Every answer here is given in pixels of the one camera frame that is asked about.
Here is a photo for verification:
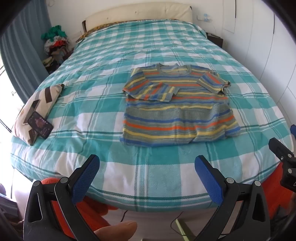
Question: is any person's orange knit clothing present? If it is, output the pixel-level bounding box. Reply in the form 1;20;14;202
38;162;293;241

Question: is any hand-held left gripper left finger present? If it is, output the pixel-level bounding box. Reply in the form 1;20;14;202
23;154;109;241

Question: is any blue curtain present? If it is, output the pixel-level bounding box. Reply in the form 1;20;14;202
0;0;52;105

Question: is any pile of colourful clothes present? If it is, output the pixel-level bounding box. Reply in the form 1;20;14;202
41;25;71;75

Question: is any teal plaid blanket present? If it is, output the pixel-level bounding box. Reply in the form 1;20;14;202
10;19;294;212

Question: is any white wardrobe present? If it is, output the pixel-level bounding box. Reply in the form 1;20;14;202
222;0;296;139

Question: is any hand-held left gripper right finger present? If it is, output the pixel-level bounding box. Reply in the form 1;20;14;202
194;156;271;241

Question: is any person's left hand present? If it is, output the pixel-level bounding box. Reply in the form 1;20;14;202
94;221;138;241

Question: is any yellow patterned sheet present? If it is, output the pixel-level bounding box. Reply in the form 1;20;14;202
76;20;130;43

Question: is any dark wooden nightstand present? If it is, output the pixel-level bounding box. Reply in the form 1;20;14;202
206;32;223;49

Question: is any beige brown patterned pillow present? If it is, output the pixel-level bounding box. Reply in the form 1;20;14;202
13;84;65;146

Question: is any black smartphone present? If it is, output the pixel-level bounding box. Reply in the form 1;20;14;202
27;111;54;139

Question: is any black cable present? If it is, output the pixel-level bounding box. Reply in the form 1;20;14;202
171;211;184;235

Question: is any cream padded headboard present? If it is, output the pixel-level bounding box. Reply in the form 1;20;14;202
82;2;193;33

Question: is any striped knit sweater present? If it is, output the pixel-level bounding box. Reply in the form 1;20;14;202
120;63;241;148

